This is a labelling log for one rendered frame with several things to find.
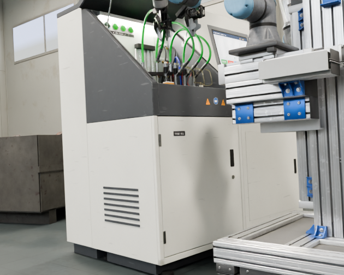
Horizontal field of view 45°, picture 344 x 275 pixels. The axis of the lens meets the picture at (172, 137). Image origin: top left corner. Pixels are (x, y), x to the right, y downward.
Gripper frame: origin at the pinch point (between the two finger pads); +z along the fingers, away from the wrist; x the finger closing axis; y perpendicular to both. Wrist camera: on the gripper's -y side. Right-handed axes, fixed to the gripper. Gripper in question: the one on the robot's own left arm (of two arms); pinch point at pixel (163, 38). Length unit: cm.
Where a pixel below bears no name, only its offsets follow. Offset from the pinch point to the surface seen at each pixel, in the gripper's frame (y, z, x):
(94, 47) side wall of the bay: -14.8, 4.5, -36.5
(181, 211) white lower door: 72, 55, -18
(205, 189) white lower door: 61, 59, -1
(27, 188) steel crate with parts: -63, 149, -119
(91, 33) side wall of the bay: -22.3, -0.3, -36.0
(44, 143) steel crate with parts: -85, 125, -95
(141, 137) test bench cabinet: 45, 24, -27
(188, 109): 35.0, 23.0, 0.5
